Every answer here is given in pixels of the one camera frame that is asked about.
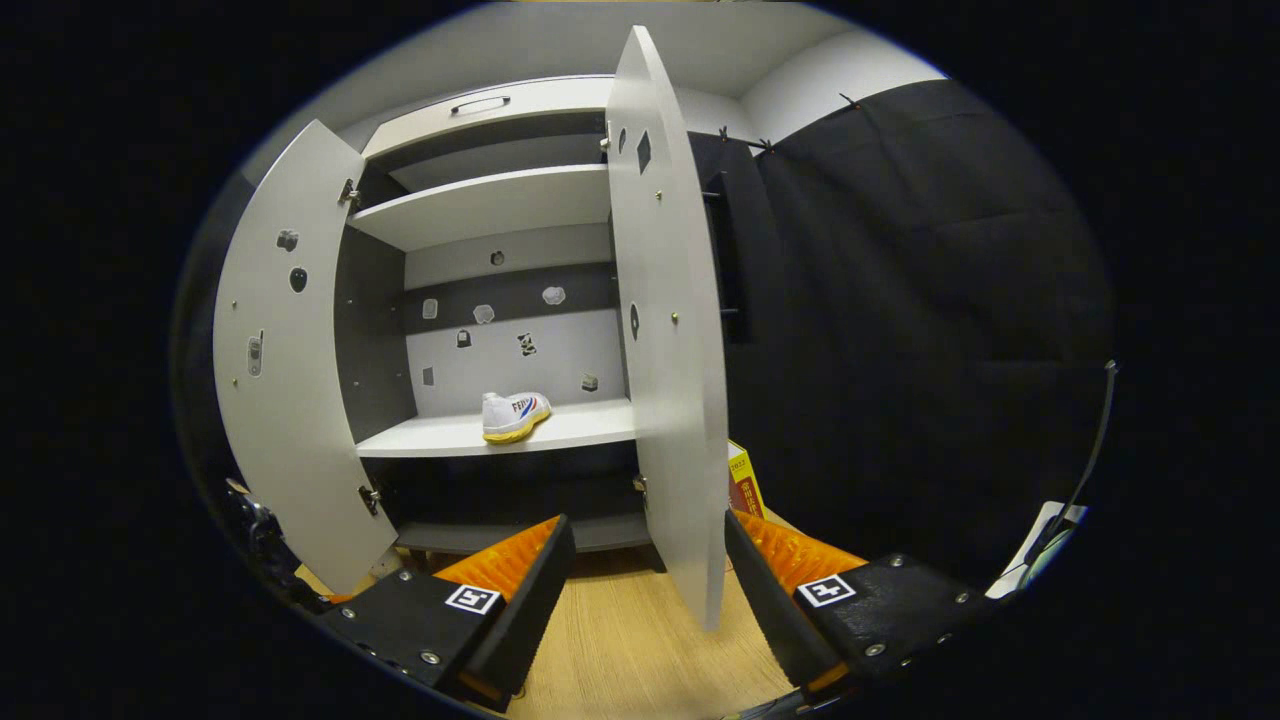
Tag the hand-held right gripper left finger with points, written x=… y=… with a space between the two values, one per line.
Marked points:
x=530 y=610

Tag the white cabinet drawer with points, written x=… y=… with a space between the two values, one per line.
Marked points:
x=560 y=98

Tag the white cabinet door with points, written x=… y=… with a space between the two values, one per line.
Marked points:
x=670 y=400
x=290 y=420

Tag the white shoe cabinet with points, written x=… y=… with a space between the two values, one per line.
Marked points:
x=560 y=428

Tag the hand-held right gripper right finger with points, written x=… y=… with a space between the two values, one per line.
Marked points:
x=775 y=610

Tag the black backdrop cloth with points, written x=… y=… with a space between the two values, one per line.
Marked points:
x=900 y=350

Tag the white striped shoe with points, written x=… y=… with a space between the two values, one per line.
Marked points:
x=510 y=418

